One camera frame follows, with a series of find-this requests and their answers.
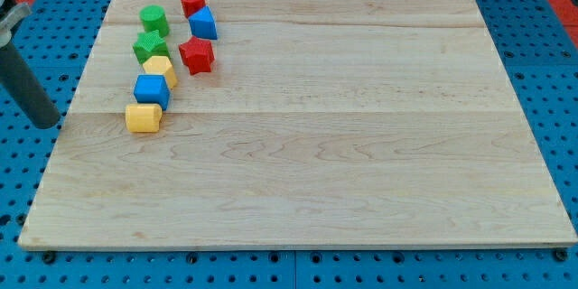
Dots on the grey metal rod mount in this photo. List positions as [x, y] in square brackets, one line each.
[12, 13]

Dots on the yellow rounded block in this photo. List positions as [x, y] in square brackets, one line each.
[143, 118]

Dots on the red cylinder block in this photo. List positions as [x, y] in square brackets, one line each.
[191, 7]

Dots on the green cylinder block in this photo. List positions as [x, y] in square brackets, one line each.
[153, 18]

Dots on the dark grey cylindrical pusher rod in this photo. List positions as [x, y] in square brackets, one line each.
[26, 90]

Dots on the wooden board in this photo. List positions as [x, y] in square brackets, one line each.
[324, 124]

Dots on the green star block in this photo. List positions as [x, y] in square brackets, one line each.
[149, 44]

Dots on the red star block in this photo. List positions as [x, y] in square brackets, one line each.
[197, 55]

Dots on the blue triangular block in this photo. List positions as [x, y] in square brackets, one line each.
[203, 25]

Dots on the yellow hexagon block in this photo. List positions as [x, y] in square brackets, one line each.
[161, 65]

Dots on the blue cube block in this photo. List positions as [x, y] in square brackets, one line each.
[152, 89]

